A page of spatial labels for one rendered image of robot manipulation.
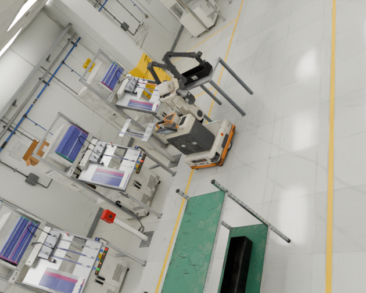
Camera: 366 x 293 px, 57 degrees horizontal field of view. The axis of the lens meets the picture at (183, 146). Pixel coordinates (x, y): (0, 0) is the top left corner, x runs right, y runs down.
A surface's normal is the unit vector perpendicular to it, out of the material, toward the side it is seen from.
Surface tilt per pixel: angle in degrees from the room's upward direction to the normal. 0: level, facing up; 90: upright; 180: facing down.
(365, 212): 0
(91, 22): 90
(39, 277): 47
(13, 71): 90
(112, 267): 90
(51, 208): 90
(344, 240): 0
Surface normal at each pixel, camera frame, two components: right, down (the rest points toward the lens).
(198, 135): 0.63, -0.15
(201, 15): -0.26, 0.79
